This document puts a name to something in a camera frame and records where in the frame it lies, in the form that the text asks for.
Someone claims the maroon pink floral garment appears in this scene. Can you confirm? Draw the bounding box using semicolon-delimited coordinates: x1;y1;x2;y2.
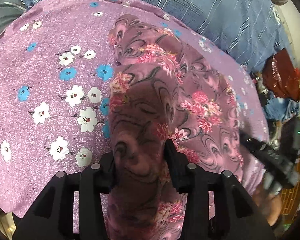
107;14;243;239

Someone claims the person's right hand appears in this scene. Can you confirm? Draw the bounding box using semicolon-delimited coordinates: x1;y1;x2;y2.
253;183;282;226

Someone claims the blue crumpled cloth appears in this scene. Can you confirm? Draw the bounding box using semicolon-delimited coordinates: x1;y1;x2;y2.
263;92;300;122

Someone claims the red shiny plastic bag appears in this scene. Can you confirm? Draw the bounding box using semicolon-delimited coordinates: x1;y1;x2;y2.
262;48;300;101

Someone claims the purple floral bedsheet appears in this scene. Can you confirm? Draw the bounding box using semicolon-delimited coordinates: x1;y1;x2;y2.
0;0;268;217

